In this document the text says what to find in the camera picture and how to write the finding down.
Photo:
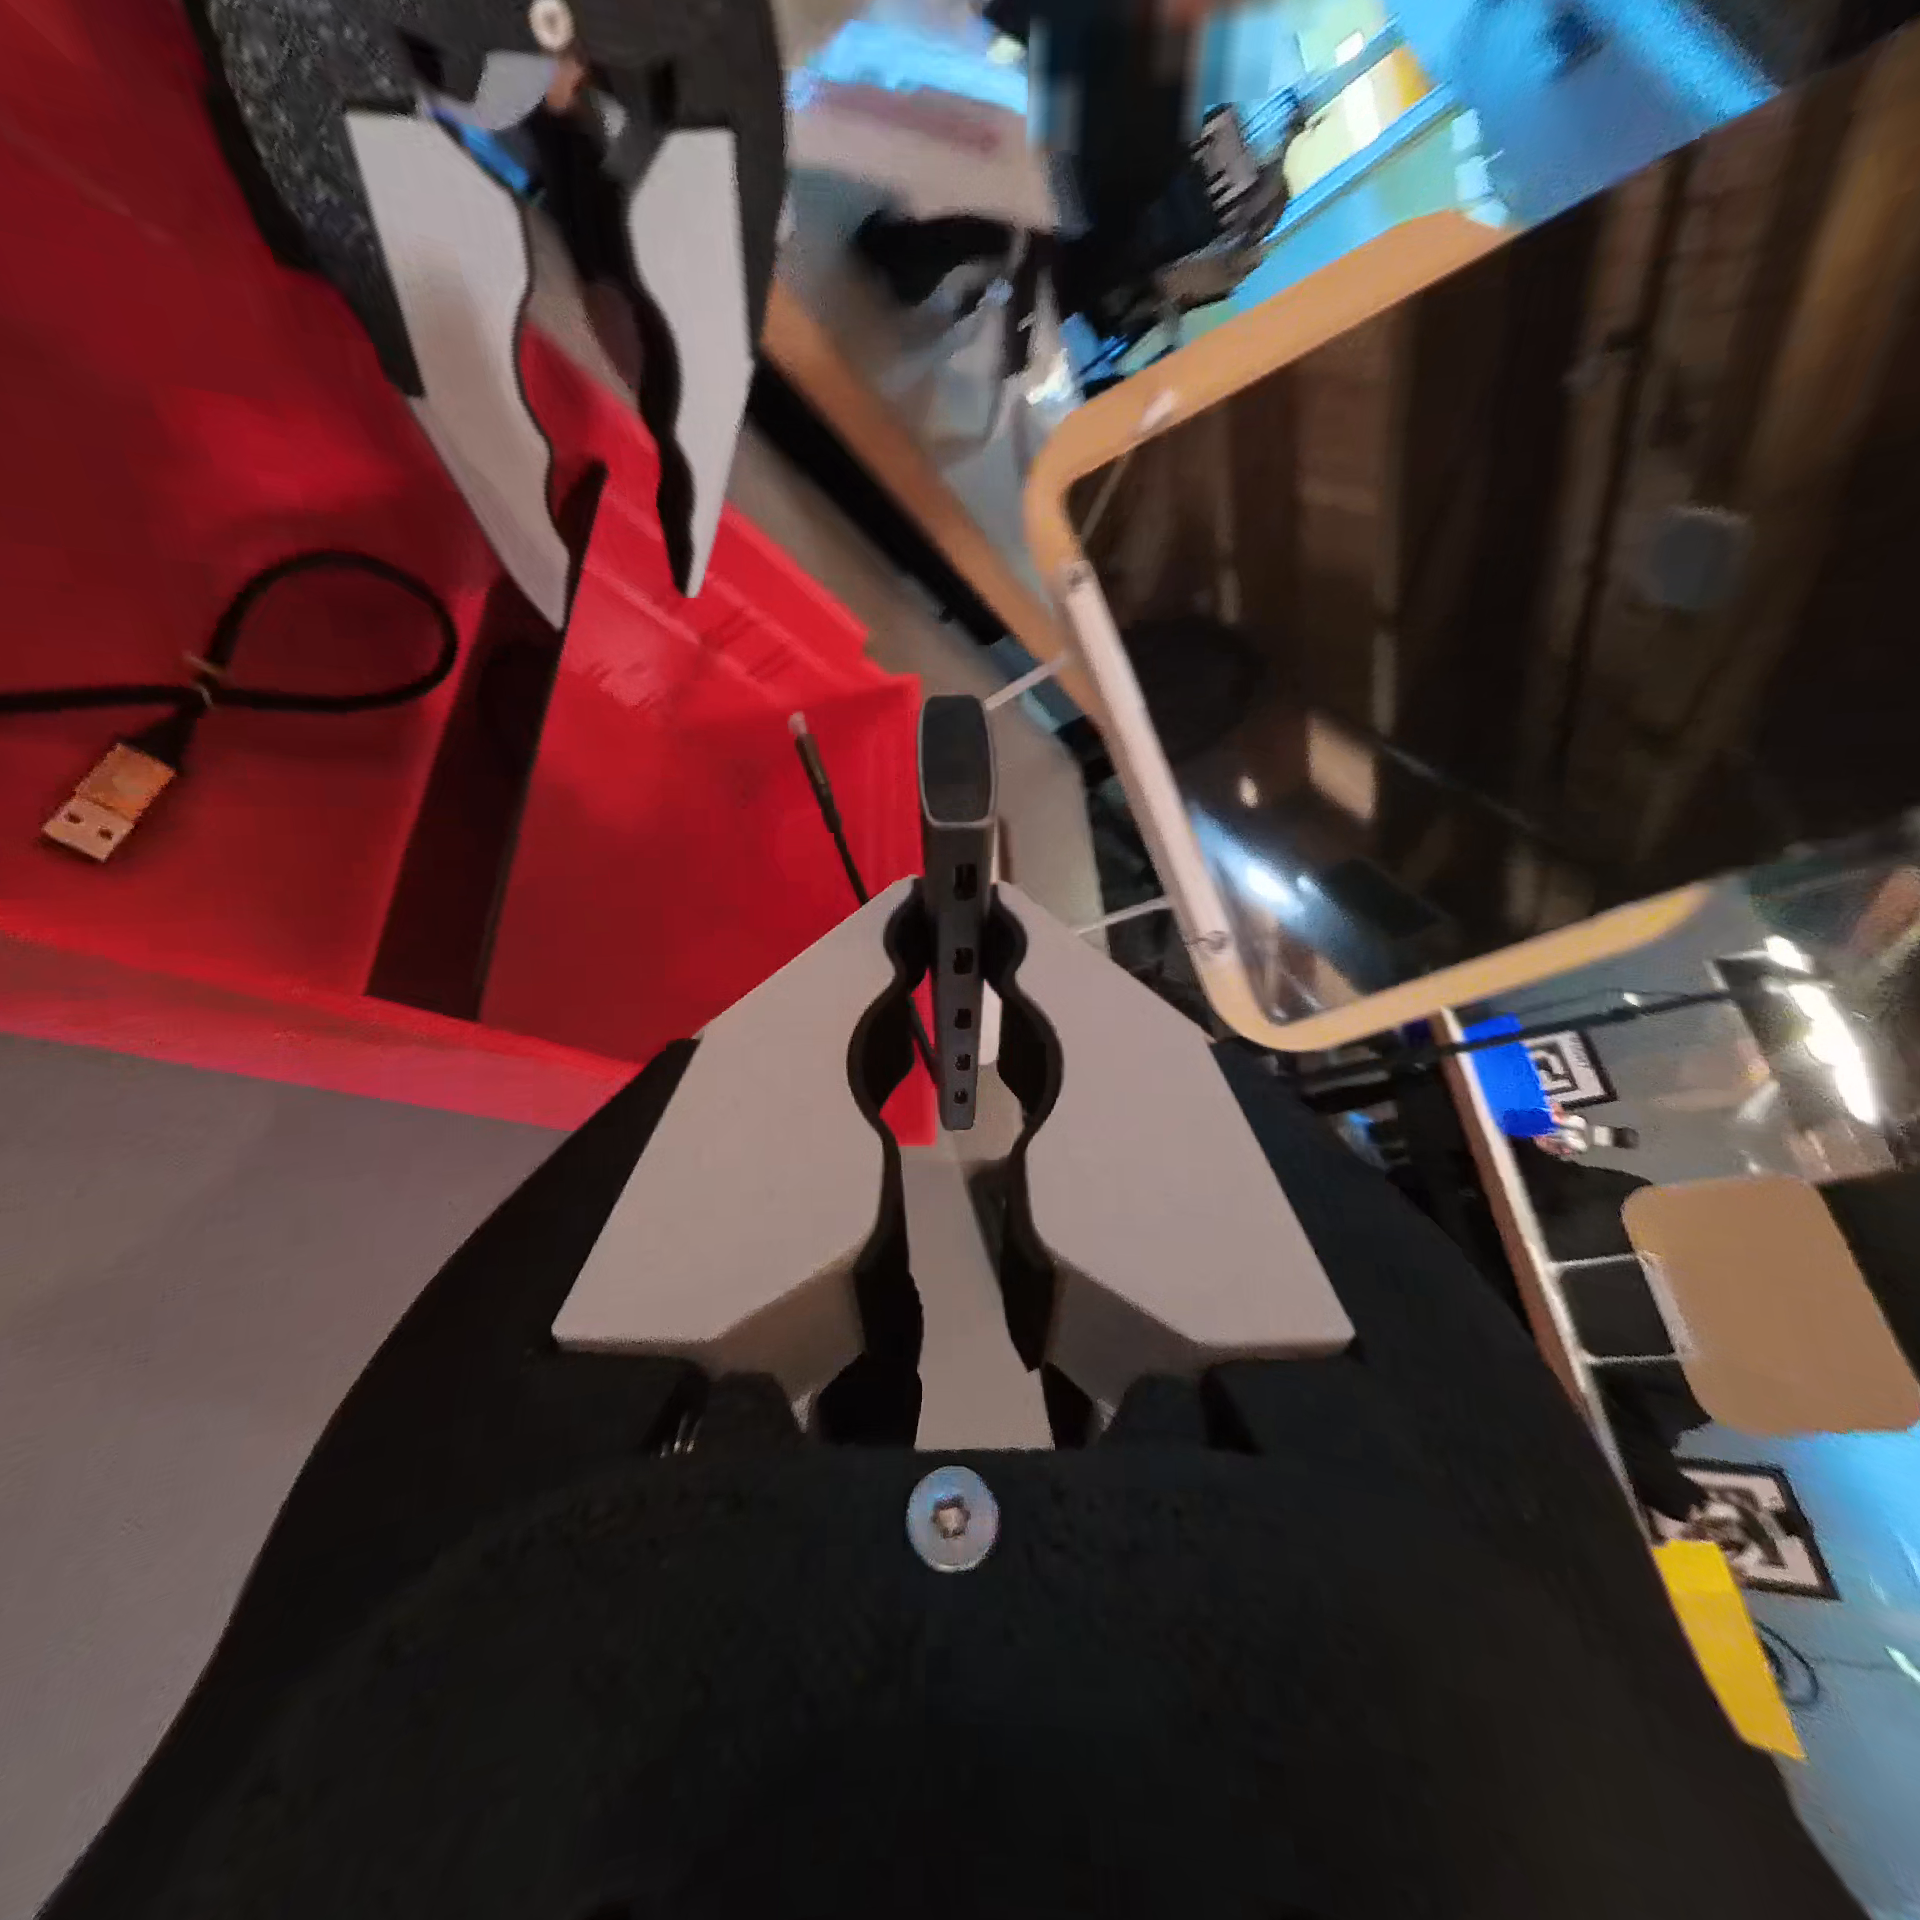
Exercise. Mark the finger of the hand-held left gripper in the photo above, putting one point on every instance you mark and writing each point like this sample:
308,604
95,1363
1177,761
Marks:
451,300
705,271

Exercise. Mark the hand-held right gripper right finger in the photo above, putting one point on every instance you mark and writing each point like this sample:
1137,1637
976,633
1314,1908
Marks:
1185,1200

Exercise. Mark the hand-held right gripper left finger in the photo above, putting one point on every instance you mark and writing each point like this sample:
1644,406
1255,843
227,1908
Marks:
720,1200

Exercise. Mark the red plastic bin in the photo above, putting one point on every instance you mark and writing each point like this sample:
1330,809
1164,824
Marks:
181,451

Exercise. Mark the wooden desk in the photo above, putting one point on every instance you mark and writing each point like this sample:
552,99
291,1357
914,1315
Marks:
1511,1185

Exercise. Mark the blue plastic bin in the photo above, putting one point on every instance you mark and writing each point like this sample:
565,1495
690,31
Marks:
1500,1080

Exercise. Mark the framed printed tag sign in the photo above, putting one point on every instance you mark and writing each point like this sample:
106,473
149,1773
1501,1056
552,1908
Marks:
1747,1531
1569,1072

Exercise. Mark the black bin divider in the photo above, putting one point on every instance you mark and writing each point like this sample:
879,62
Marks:
451,839

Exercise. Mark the wood-framed dark screen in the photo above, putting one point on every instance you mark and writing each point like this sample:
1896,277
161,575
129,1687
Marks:
1500,600

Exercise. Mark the yellow plastic bin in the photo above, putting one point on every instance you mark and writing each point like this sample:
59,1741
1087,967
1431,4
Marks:
1724,1652

